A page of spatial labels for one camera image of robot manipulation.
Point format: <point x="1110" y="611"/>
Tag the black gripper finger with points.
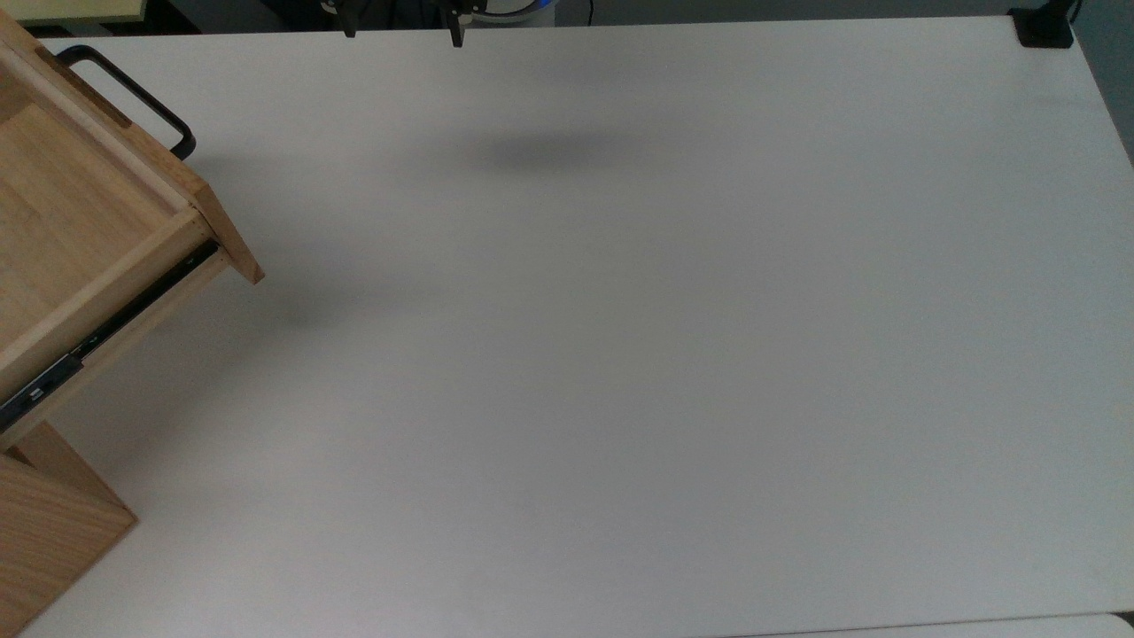
<point x="349" y="24"/>
<point x="456" y="30"/>

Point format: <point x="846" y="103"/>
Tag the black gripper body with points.
<point x="399" y="5"/>

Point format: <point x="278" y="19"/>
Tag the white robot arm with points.
<point x="523" y="7"/>

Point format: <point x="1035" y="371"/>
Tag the wooden drawer cabinet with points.
<point x="44" y="532"/>

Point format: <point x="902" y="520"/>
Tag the pale yellow board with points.
<point x="80" y="9"/>

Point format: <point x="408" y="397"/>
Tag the black drawer slide rail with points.
<point x="106" y="330"/>

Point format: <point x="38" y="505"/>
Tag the black camera clamp mount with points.
<point x="1045" y="28"/>

